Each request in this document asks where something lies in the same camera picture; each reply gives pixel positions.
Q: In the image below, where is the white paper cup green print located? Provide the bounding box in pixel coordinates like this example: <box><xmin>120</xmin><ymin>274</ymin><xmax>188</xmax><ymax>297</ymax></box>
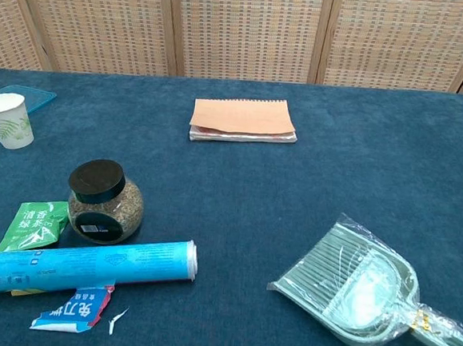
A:
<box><xmin>0</xmin><ymin>91</ymin><xmax>38</xmax><ymax>153</ymax></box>

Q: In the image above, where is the orange cover spiral notebook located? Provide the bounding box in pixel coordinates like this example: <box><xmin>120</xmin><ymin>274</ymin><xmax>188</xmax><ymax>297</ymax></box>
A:
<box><xmin>188</xmin><ymin>92</ymin><xmax>301</xmax><ymax>150</ymax></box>

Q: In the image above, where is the glass jar with black lid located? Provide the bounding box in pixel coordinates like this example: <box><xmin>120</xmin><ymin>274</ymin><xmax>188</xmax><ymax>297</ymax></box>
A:
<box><xmin>63</xmin><ymin>157</ymin><xmax>149</xmax><ymax>248</ymax></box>

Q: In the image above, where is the woven bamboo folding screen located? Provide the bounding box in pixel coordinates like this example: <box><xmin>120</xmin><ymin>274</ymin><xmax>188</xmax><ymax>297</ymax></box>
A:
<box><xmin>0</xmin><ymin>0</ymin><xmax>463</xmax><ymax>107</ymax></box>

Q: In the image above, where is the green dustpan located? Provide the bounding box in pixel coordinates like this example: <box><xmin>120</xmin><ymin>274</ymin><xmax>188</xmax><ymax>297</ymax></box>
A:
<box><xmin>262</xmin><ymin>207</ymin><xmax>463</xmax><ymax>346</ymax></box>

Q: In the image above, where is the blue plastic wrap roll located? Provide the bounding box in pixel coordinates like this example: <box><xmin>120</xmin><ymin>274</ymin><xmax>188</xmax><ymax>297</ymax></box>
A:
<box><xmin>0</xmin><ymin>225</ymin><xmax>202</xmax><ymax>314</ymax></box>

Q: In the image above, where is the small white paper scrap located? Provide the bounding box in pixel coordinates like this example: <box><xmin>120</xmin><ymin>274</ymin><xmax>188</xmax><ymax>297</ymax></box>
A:
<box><xmin>106</xmin><ymin>305</ymin><xmax>130</xmax><ymax>337</ymax></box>

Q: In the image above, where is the green tea packet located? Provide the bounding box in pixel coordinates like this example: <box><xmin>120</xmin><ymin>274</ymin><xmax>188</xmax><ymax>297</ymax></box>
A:
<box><xmin>0</xmin><ymin>196</ymin><xmax>71</xmax><ymax>259</ymax></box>

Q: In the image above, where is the translucent blue plastic lid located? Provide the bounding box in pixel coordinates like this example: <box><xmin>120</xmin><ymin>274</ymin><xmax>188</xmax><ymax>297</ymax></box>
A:
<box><xmin>0</xmin><ymin>82</ymin><xmax>58</xmax><ymax>117</ymax></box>

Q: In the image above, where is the torn blue white label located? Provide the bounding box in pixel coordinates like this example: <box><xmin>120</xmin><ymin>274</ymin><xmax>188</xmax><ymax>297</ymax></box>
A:
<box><xmin>29</xmin><ymin>279</ymin><xmax>116</xmax><ymax>336</ymax></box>

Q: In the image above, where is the yellow packet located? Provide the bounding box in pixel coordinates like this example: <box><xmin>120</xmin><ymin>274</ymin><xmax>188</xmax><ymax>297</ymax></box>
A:
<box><xmin>10</xmin><ymin>284</ymin><xmax>47</xmax><ymax>300</ymax></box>

